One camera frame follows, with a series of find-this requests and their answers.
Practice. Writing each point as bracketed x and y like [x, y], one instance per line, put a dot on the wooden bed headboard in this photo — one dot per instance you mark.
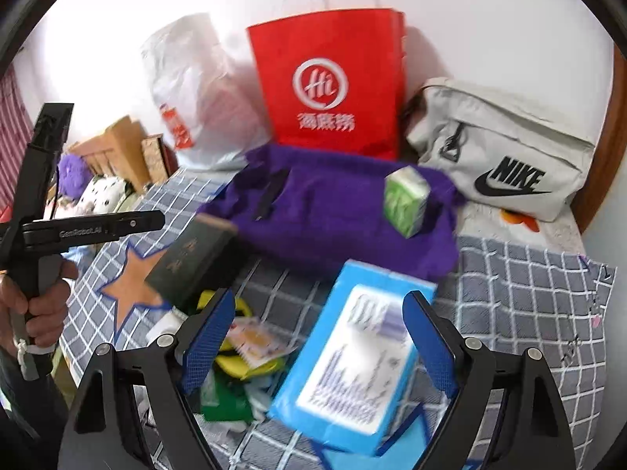
[122, 147]

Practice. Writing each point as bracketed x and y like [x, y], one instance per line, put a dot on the brown patterned box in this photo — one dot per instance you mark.
[159, 156]

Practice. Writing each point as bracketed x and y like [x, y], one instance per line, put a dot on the beige fabric sling bag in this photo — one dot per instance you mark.
[504, 156]

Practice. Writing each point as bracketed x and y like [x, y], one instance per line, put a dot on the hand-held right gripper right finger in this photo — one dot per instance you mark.
[431, 342]

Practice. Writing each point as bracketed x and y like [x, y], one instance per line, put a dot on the white plastic shopping bag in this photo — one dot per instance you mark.
[196, 88]

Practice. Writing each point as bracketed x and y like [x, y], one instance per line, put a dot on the red paper bag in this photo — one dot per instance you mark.
[333, 83]

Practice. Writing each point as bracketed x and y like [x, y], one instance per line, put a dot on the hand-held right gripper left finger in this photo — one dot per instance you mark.
[208, 340]

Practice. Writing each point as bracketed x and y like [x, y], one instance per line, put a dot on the white printed bed sheet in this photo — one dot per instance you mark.
[485, 225]

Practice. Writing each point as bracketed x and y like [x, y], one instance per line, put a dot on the pink printed packet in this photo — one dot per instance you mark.
[257, 340]

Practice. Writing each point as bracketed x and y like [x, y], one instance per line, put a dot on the white spotted plush toy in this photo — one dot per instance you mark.
[100, 193]

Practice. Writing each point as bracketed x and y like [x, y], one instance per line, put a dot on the green plastic packet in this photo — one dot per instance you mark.
[225, 399]

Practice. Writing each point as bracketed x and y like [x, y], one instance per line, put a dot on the dark green box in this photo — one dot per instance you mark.
[196, 259]

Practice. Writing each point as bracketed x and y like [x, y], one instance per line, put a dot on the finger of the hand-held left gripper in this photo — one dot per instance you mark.
[142, 222]

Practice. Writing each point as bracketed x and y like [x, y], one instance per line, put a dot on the blue wet wipes pack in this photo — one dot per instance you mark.
[352, 362]

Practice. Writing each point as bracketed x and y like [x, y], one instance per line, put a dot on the yellow and black glove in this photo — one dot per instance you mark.
[245, 367]

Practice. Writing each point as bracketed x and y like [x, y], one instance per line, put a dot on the purple plush toy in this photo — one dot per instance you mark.
[73, 174]

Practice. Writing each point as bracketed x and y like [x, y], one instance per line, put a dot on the green tissue pack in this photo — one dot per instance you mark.
[406, 200]

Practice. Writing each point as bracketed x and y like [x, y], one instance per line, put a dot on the purple cloth bag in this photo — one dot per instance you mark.
[338, 215]

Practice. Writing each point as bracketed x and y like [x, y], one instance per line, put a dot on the red striped curtain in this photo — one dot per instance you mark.
[12, 127]

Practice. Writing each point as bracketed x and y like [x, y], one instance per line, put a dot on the grey checked blanket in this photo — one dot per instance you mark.
[514, 298]

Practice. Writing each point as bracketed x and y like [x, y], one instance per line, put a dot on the person's left hand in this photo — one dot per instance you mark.
[49, 316]

